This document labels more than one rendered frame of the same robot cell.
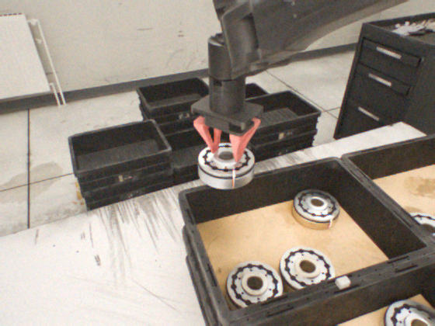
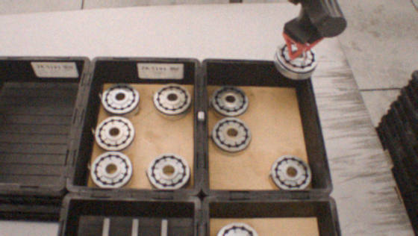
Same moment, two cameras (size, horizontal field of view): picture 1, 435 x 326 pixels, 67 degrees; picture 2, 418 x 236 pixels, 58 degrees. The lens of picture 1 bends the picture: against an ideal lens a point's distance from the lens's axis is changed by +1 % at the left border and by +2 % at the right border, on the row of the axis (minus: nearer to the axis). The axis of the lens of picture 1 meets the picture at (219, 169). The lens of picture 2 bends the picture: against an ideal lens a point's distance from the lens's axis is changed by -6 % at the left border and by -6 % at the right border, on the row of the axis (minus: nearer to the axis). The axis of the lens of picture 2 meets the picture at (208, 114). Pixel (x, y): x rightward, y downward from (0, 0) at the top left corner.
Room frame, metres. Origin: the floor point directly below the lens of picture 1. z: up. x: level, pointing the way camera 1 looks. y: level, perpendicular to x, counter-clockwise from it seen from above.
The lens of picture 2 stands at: (0.44, -0.71, 1.73)
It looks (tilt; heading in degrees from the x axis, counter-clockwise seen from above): 55 degrees down; 104
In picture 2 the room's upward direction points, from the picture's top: 6 degrees clockwise
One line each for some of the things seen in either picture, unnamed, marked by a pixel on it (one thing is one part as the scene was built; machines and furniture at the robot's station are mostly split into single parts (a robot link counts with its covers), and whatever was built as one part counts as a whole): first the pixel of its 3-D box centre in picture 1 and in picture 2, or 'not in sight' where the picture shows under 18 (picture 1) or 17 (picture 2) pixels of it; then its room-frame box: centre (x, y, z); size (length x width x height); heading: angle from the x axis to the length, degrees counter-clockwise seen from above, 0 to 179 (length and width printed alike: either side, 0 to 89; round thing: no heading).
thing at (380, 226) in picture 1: (290, 238); (258, 133); (0.44, -0.15, 0.87); 0.40 x 0.30 x 0.11; 109
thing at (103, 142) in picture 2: not in sight; (114, 133); (0.09, -0.27, 0.86); 0.10 x 0.10 x 0.01
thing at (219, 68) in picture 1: (231, 56); not in sight; (0.48, -0.02, 1.23); 0.07 x 0.06 x 0.07; 114
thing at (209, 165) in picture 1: (226, 158); (297, 55); (0.48, -0.01, 1.04); 0.10 x 0.10 x 0.01
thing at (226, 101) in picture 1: (227, 95); (310, 17); (0.48, -0.01, 1.17); 0.10 x 0.07 x 0.07; 57
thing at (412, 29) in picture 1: (406, 28); not in sight; (1.91, -1.03, 0.88); 0.25 x 0.19 x 0.03; 114
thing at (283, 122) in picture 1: (269, 143); not in sight; (1.54, -0.29, 0.37); 0.40 x 0.30 x 0.45; 115
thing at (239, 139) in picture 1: (231, 136); (299, 42); (0.47, -0.02, 1.09); 0.07 x 0.07 x 0.09; 57
